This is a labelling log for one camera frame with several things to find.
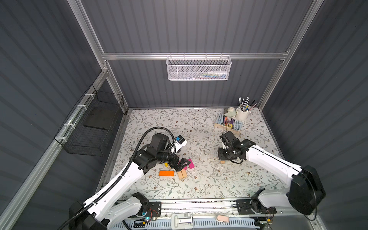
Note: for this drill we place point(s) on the black wire side basket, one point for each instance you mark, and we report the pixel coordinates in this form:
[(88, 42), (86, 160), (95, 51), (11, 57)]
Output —
[(93, 127)]

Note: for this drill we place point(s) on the white pen cup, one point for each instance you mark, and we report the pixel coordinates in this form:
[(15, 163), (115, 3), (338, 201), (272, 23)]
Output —
[(242, 115)]

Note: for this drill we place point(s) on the white tape roll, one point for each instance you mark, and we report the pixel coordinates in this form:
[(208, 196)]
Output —
[(231, 112)]

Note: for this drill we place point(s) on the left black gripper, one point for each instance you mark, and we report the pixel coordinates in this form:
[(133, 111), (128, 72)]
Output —
[(175, 161)]

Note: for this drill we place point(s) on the orange block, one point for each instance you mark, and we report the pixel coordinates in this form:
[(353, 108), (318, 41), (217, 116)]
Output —
[(166, 173)]

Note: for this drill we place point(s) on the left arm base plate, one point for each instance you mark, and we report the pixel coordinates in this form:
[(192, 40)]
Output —
[(152, 209)]

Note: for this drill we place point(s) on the pink eraser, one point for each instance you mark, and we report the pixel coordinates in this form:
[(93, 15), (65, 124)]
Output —
[(222, 219)]

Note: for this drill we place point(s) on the natural wood block pair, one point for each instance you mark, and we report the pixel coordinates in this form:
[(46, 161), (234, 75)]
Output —
[(182, 174)]

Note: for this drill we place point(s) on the white wire wall basket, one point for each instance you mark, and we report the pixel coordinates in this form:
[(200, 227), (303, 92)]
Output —
[(200, 68)]

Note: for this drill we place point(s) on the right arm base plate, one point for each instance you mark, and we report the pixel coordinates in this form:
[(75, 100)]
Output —
[(249, 206)]

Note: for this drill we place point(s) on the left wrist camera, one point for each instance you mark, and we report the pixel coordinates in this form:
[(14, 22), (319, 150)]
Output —
[(180, 142)]

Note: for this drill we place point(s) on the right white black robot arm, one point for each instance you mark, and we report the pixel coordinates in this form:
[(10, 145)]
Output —
[(303, 192)]

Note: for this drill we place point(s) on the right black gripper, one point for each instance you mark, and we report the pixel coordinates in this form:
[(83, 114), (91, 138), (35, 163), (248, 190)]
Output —
[(227, 153)]

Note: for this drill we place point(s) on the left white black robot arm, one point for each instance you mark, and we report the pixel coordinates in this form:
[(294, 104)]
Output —
[(100, 211)]

